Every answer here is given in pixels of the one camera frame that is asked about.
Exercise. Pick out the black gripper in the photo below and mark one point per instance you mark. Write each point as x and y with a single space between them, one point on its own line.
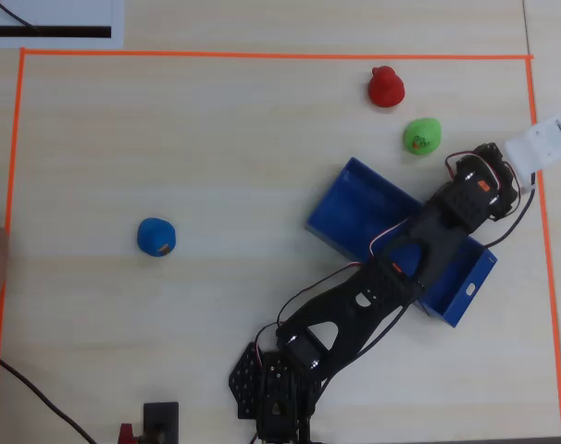
502 163

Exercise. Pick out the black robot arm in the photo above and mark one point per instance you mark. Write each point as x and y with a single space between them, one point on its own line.
354 300

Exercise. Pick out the green rubber duck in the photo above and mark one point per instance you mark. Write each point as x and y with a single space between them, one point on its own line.
421 136

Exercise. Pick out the blue plastic box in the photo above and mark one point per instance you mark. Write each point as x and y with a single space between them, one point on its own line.
354 208

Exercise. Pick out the red rubber duck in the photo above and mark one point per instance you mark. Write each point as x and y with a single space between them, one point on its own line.
386 89

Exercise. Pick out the blue rubber duck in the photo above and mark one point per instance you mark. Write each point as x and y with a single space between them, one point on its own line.
154 237

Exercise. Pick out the long orange tape strip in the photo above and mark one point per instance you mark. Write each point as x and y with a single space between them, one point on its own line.
276 55

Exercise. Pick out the red clamp knob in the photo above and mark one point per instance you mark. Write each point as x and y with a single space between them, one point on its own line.
126 435

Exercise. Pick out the white paper with black bar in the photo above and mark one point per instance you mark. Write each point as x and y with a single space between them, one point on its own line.
77 14

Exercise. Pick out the white camera box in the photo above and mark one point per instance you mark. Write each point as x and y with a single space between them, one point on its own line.
542 143

